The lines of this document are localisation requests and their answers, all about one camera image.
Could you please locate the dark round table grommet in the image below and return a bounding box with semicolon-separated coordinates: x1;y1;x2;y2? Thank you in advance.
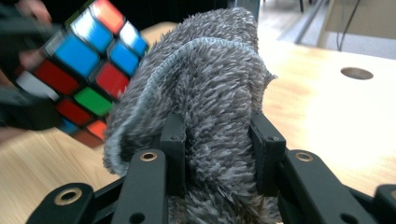
340;66;375;81

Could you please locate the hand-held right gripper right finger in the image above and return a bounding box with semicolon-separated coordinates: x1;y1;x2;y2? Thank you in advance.
247;111;288;198

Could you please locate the grey fluffy cloth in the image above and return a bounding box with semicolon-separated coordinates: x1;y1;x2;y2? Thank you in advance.
102;7;283;224

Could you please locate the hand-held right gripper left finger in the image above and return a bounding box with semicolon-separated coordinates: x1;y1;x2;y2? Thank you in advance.
159;112;189;198

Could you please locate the black hanging cable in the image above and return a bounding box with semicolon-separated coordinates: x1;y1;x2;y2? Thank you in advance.
336;0;362;53

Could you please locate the multicoloured puzzle cube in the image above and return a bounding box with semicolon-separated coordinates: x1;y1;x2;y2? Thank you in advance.
14;0;150;149

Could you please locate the white floor strip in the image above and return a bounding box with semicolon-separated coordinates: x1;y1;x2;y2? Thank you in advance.
276;0;332;45

